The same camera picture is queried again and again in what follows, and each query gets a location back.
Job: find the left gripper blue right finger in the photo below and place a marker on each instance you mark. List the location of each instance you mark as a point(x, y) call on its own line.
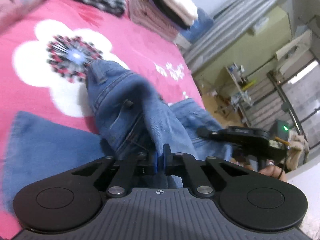
point(190, 171)

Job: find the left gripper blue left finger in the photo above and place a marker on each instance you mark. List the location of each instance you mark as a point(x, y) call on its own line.
point(127, 173)

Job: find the blue denim jeans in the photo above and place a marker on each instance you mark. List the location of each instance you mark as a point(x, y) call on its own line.
point(130, 118)

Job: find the person's right hand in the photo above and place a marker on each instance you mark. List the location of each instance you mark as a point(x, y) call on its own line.
point(270, 170)

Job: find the cluttered side table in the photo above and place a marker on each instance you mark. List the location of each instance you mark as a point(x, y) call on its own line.
point(234, 93)

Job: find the grey curtain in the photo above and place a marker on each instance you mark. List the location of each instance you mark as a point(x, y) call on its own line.
point(229, 24)

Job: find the blue water bottle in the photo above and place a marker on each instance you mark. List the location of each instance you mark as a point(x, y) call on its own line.
point(199, 27)

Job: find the black folded garment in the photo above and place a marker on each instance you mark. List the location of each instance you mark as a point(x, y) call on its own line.
point(171, 15)

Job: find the pink floral bed blanket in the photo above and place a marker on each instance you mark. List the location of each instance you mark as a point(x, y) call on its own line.
point(42, 66)

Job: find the pink patterned folded garment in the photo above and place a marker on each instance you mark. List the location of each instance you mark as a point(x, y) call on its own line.
point(143, 13)

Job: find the white folded sweater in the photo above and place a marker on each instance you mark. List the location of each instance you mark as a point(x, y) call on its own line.
point(185, 9)

